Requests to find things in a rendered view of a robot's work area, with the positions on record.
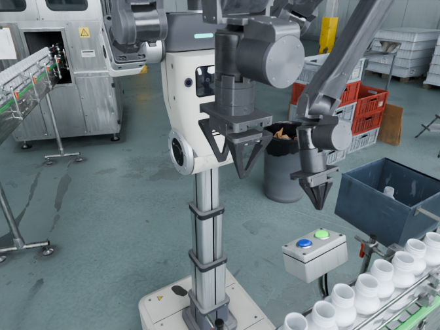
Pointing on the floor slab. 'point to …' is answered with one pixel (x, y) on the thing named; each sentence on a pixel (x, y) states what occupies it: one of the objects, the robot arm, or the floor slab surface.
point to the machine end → (75, 14)
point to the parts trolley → (376, 57)
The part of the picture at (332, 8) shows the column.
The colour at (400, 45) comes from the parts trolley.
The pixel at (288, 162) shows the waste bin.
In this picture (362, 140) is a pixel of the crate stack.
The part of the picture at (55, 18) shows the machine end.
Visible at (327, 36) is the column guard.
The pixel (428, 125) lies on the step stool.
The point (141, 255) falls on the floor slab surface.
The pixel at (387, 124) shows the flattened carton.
